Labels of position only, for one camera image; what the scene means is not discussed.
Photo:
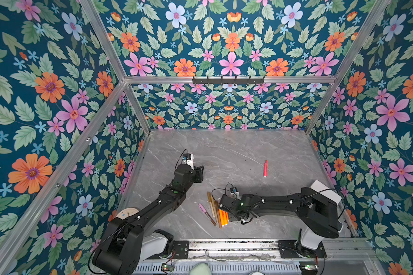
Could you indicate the metal hook rack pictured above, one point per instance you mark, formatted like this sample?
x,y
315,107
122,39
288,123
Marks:
x,y
220,80

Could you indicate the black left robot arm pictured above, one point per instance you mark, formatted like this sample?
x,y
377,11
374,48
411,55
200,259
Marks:
x,y
119,251

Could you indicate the beige pen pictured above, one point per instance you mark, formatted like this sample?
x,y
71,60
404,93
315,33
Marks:
x,y
216,211

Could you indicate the pink cap brown pen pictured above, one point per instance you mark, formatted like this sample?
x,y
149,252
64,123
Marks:
x,y
203,209

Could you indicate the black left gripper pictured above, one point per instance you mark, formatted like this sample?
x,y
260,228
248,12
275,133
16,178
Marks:
x,y
198,173

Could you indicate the gold brown pen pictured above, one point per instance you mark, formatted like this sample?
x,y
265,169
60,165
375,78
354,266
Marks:
x,y
210,200

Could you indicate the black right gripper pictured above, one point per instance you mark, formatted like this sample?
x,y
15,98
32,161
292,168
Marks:
x,y
230,219

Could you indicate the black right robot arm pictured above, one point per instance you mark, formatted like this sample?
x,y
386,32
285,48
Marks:
x,y
316,209

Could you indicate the round beige clock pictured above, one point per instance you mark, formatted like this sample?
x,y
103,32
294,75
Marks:
x,y
127,212

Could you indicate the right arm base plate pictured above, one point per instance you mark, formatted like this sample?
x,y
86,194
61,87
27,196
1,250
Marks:
x,y
289,248

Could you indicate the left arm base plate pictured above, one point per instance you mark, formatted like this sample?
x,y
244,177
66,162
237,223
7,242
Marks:
x,y
161,245

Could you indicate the aluminium front rail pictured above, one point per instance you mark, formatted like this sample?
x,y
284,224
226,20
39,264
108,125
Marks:
x,y
266,249

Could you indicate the white box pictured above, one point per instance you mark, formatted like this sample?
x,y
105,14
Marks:
x,y
324,190

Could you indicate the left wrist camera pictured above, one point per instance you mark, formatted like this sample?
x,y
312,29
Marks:
x,y
187,159

